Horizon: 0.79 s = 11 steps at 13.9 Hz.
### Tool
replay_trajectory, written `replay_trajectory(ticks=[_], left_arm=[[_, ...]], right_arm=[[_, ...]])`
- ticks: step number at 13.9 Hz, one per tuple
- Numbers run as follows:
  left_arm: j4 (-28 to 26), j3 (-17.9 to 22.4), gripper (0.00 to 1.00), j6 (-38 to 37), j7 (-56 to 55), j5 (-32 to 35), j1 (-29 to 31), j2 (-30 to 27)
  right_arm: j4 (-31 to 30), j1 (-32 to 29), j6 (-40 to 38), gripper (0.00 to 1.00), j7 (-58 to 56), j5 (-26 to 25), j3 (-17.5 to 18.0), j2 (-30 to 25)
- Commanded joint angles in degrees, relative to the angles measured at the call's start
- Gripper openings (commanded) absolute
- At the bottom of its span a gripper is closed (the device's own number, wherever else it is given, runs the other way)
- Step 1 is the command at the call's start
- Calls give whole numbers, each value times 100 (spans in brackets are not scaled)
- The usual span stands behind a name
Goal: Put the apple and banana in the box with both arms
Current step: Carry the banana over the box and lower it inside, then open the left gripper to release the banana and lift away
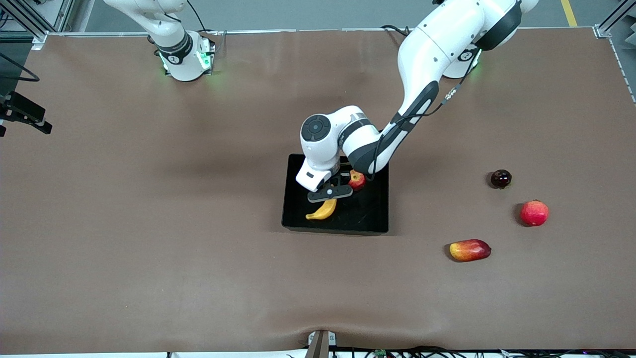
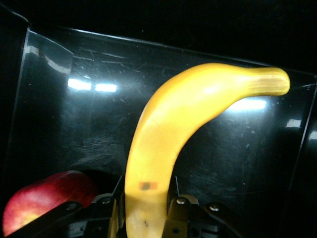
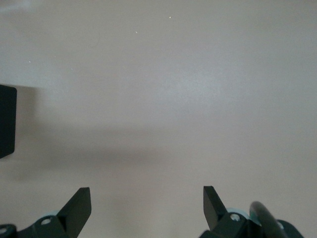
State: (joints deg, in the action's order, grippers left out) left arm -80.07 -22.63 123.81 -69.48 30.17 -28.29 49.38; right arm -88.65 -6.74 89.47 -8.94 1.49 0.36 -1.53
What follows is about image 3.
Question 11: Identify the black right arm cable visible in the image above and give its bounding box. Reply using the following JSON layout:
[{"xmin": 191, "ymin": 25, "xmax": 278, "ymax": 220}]
[{"xmin": 249, "ymin": 201, "xmax": 285, "ymax": 238}]

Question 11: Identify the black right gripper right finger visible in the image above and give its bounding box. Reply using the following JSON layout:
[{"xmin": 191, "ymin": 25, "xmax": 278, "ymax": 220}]
[{"xmin": 199, "ymin": 185, "xmax": 304, "ymax": 238}]

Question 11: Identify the black plastic box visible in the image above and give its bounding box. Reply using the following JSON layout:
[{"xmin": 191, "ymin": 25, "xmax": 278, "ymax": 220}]
[{"xmin": 0, "ymin": 84, "xmax": 17, "ymax": 160}]

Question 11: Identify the brown table mat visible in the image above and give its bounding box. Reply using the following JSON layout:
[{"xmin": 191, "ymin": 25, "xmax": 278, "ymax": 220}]
[{"xmin": 0, "ymin": 0, "xmax": 317, "ymax": 238}]

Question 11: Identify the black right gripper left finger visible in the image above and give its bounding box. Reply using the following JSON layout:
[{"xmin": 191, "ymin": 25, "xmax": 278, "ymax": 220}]
[{"xmin": 0, "ymin": 187, "xmax": 92, "ymax": 238}]

